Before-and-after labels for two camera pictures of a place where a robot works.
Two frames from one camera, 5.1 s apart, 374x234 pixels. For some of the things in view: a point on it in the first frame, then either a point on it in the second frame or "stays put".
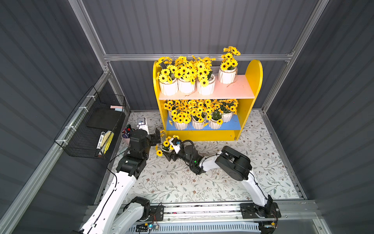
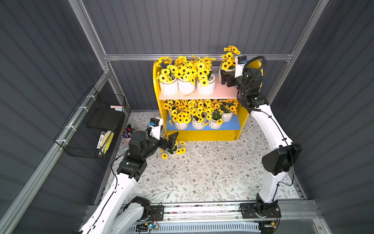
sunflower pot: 228,72 stays put
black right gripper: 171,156 to 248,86
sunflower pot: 186,73 stays put
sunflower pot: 229,108 stays put
